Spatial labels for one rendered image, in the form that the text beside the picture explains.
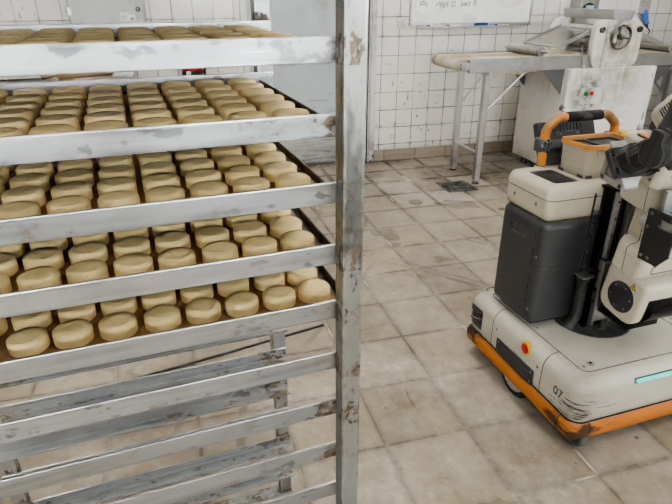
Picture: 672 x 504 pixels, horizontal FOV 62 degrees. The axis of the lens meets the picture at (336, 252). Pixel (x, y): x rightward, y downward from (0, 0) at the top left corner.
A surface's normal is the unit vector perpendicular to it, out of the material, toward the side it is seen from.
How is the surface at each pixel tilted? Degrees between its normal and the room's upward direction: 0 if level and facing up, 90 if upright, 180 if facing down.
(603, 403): 90
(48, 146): 90
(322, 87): 90
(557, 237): 90
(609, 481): 0
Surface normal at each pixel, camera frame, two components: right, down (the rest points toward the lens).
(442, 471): 0.00, -0.91
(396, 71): 0.27, 0.40
